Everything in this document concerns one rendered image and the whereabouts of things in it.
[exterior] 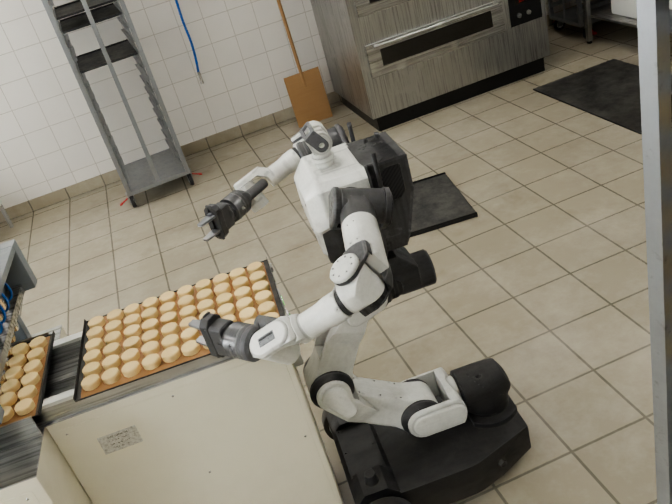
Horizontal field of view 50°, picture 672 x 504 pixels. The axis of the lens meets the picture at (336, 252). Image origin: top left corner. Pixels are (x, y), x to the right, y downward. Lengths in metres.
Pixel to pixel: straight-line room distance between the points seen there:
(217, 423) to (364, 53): 3.60
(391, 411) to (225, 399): 0.60
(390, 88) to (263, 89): 1.26
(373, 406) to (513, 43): 3.90
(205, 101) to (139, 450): 4.27
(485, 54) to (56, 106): 3.29
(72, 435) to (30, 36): 4.21
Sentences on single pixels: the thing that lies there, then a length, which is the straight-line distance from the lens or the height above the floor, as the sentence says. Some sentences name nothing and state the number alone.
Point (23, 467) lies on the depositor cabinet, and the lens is 2.09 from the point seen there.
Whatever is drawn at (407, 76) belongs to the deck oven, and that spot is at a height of 0.35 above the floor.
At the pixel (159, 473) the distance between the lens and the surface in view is 2.30.
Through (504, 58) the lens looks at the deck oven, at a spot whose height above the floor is 0.22.
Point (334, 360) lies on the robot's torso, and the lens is 2.28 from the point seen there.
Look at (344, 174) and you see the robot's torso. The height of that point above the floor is 1.23.
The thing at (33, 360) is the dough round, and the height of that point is 0.92.
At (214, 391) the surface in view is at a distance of 2.12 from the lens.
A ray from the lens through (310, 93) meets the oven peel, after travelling 6.03.
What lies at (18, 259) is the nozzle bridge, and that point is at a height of 1.13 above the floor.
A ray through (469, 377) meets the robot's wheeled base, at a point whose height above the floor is 0.35.
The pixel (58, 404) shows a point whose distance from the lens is 2.15.
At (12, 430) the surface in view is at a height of 0.89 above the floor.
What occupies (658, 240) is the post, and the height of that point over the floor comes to 1.34.
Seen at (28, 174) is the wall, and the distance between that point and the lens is 6.25.
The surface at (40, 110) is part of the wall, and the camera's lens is 6.10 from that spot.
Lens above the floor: 2.02
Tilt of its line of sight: 30 degrees down
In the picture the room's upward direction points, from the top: 16 degrees counter-clockwise
